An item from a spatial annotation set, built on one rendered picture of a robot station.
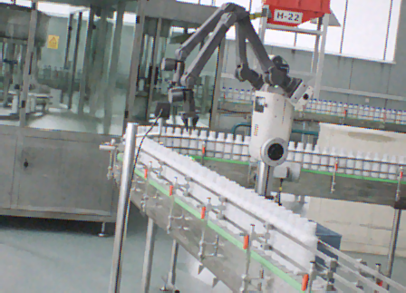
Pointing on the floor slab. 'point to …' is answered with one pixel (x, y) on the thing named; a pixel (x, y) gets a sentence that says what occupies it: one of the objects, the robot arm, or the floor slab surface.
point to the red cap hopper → (285, 16)
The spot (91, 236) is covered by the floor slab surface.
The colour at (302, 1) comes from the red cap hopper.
